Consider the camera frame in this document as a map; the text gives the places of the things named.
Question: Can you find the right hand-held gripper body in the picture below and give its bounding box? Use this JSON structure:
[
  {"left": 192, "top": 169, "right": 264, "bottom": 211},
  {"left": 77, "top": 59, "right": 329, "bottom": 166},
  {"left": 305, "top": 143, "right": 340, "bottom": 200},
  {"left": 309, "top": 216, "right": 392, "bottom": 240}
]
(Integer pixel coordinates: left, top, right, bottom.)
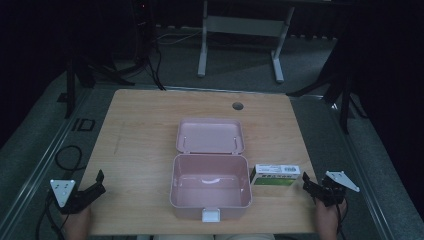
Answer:
[{"left": 314, "top": 170, "right": 361, "bottom": 208}]

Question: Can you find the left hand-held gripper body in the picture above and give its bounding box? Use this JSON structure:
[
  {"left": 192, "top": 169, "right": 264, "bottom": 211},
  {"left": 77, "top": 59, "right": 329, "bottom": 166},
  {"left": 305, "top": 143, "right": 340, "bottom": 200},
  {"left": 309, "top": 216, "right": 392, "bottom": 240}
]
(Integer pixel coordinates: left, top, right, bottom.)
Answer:
[{"left": 49, "top": 179, "right": 100, "bottom": 215}]

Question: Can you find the person's left hand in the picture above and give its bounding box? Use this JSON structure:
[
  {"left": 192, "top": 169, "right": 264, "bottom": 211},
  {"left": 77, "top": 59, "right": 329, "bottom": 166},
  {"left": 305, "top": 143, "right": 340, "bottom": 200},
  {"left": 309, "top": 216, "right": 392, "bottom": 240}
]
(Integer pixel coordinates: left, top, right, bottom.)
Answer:
[{"left": 61, "top": 205, "right": 93, "bottom": 240}]

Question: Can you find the person's right hand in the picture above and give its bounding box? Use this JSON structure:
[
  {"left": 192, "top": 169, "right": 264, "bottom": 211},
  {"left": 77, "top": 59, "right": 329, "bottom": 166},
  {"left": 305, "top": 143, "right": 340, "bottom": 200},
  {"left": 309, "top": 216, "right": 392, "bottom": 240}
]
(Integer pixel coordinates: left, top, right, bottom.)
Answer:
[{"left": 315, "top": 197, "right": 348, "bottom": 240}]

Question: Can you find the white and green medicine box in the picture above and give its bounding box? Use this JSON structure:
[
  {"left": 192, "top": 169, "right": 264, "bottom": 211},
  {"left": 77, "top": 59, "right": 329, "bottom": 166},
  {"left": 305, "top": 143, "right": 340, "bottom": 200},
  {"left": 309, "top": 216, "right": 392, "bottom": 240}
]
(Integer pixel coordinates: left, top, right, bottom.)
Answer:
[{"left": 249, "top": 163, "right": 302, "bottom": 188}]

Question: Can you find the black tripod stand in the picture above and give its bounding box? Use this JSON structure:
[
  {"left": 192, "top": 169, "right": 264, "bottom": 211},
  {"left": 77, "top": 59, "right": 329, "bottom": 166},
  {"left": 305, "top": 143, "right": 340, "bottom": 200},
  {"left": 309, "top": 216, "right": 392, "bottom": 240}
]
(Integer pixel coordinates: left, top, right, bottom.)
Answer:
[
  {"left": 57, "top": 49, "right": 136, "bottom": 120},
  {"left": 286, "top": 59, "right": 369, "bottom": 136}
]

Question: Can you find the pink plastic storage box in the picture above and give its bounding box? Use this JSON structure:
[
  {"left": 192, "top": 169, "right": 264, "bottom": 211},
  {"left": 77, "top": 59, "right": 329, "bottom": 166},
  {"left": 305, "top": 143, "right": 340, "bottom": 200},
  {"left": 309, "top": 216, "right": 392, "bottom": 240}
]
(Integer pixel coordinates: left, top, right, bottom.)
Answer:
[{"left": 168, "top": 117, "right": 254, "bottom": 224}]

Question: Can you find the dark computer tower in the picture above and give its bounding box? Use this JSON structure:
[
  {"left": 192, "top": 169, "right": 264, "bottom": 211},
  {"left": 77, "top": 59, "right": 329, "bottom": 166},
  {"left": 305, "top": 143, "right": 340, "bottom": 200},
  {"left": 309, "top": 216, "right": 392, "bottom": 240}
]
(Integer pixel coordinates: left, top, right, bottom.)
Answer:
[{"left": 130, "top": 0, "right": 158, "bottom": 68}]

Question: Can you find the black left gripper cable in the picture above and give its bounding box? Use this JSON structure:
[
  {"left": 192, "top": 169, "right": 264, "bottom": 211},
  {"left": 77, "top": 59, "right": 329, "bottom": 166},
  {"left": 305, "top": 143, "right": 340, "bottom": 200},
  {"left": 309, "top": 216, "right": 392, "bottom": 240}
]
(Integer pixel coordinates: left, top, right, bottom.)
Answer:
[{"left": 35, "top": 191, "right": 70, "bottom": 240}]

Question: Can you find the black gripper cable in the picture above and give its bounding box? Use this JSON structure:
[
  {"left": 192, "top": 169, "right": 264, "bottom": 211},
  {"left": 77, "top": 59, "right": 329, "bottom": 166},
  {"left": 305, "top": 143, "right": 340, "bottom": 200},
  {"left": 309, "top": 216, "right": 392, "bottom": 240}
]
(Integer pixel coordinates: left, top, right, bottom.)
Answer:
[
  {"left": 35, "top": 191, "right": 70, "bottom": 240},
  {"left": 335, "top": 197, "right": 350, "bottom": 235}
]

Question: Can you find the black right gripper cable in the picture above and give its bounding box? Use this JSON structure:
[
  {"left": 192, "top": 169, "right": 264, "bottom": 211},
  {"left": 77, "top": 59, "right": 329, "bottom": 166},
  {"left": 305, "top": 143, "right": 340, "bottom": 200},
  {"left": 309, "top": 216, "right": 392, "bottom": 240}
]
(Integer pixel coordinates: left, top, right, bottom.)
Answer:
[{"left": 335, "top": 197, "right": 350, "bottom": 235}]

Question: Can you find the metal floor rail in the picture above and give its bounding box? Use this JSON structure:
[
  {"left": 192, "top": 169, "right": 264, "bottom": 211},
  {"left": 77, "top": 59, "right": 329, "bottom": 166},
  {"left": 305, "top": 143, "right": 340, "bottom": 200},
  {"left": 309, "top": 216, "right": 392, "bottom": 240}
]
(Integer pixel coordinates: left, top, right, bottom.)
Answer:
[
  {"left": 0, "top": 87, "right": 94, "bottom": 238},
  {"left": 328, "top": 99, "right": 398, "bottom": 240}
]

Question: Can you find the black looped floor cable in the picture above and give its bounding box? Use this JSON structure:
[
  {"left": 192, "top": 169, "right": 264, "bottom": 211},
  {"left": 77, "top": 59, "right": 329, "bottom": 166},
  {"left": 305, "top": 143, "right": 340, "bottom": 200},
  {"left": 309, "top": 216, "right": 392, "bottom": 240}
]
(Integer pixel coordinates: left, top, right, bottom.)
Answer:
[{"left": 54, "top": 145, "right": 88, "bottom": 173}]

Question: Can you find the black floor cable bundle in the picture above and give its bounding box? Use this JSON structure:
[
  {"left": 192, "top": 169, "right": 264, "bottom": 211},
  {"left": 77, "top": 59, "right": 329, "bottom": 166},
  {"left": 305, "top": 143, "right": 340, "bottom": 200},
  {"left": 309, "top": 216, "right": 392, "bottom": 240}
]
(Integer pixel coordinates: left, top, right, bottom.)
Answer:
[{"left": 143, "top": 29, "right": 168, "bottom": 92}]

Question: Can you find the white floor cable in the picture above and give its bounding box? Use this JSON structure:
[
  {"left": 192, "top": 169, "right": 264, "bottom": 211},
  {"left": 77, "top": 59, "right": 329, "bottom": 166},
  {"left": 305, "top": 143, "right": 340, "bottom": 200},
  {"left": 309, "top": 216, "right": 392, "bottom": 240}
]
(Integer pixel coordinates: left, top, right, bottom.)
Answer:
[{"left": 155, "top": 30, "right": 203, "bottom": 47}]

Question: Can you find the white metal desk frame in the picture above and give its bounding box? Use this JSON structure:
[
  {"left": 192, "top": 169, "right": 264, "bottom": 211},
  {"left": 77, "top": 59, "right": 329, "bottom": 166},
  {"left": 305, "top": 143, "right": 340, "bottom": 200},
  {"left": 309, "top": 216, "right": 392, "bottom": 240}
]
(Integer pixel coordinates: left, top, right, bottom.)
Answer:
[{"left": 197, "top": 0, "right": 296, "bottom": 84}]

